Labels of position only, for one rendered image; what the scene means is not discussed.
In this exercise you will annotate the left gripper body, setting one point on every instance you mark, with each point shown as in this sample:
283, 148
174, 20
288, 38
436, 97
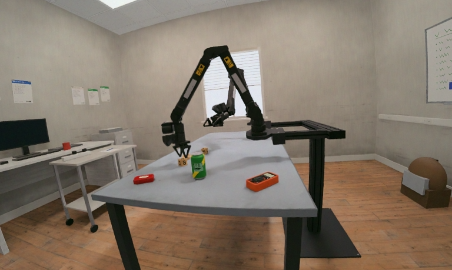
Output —
182, 144

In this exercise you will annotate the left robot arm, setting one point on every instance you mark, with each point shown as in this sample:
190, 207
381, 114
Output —
252, 111

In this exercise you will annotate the orange digital multimeter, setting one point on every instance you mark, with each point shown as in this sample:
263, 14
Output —
261, 181

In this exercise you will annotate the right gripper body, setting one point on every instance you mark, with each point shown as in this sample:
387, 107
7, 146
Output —
214, 118

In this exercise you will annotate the red mint tin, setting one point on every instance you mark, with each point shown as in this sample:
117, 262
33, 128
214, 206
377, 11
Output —
143, 179

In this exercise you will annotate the green and yellow drink can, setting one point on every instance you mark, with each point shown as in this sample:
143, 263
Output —
198, 165

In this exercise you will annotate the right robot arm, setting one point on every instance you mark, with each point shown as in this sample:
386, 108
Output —
228, 109

